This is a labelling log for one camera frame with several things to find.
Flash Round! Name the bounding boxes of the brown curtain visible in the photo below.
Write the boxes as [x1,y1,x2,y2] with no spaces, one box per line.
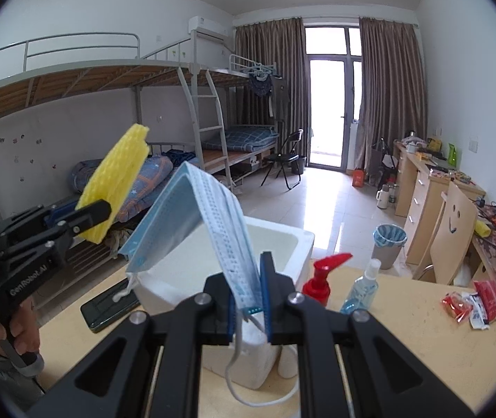
[235,17,310,170]
[358,16,430,170]

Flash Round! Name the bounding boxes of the person's left hand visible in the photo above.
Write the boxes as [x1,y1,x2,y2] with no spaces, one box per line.
[0,298,42,358]

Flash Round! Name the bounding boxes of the trash bin with blue bag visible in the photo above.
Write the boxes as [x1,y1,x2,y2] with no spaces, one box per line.
[372,223,406,270]

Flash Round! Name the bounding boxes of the metal bunk bed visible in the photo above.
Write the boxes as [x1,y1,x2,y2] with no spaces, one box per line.
[0,32,198,314]
[189,52,281,194]

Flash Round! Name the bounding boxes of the black folding chair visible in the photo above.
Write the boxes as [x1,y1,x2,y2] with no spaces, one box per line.
[260,129,305,190]

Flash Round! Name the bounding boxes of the glass balcony door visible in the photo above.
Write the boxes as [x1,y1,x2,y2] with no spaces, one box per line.
[304,26,364,170]

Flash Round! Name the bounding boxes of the coiled beige rope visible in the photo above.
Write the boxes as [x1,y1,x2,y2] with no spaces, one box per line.
[106,229,132,250]

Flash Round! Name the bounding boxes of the blue orange plaid quilt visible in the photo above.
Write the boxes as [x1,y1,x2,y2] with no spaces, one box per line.
[71,154,174,223]

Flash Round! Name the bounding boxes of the white snack packet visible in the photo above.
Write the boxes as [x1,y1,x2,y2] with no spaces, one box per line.
[468,294,491,330]

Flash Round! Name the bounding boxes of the yellow foam net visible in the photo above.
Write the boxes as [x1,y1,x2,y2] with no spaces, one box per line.
[76,123,150,245]

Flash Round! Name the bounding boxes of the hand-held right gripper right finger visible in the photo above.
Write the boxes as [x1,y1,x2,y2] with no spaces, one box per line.
[260,251,477,418]

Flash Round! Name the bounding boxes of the blue face mask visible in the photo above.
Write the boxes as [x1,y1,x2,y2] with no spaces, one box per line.
[115,161,299,405]

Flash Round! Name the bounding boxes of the white air conditioner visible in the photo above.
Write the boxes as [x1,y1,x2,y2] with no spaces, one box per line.
[189,16,227,43]

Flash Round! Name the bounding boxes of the red pump lotion bottle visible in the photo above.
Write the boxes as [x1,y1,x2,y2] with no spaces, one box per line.
[277,253,353,379]

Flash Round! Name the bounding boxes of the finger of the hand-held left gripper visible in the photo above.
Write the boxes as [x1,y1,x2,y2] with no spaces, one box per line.
[0,204,78,238]
[45,199,113,249]

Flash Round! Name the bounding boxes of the wooden desk with drawers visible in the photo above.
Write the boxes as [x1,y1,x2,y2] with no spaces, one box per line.
[394,139,486,266]

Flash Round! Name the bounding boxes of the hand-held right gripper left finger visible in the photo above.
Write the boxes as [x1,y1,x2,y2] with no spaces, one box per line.
[25,272,236,418]

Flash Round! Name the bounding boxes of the blue plaid folded quilt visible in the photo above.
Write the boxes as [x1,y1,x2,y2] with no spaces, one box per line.
[202,125,277,151]

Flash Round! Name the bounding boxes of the wooden smiley face chair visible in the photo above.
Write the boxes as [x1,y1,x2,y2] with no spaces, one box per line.
[413,180,479,286]

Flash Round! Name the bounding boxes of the red clear snack packet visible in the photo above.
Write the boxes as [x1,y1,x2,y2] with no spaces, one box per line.
[443,292,471,324]

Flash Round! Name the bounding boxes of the white foam box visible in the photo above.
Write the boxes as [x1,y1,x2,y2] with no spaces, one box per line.
[127,215,315,391]

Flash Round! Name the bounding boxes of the hanging dark clothes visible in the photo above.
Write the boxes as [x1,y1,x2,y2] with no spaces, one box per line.
[248,67,292,123]

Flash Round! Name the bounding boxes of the metal bunk ladder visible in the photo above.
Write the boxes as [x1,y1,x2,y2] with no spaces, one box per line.
[176,67,231,192]

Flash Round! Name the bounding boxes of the black smartphone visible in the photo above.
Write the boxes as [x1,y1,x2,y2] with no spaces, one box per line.
[80,289,140,334]

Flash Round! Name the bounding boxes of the blue spray bottle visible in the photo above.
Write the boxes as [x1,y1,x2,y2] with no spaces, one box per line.
[339,258,381,314]

